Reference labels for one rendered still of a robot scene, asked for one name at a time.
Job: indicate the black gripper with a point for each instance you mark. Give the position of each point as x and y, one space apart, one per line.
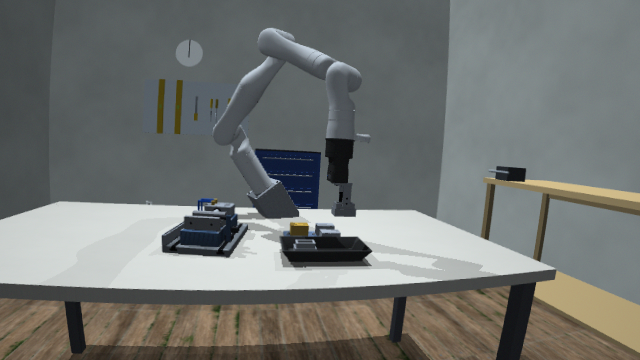
340 139

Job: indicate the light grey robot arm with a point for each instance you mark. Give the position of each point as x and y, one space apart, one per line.
340 78

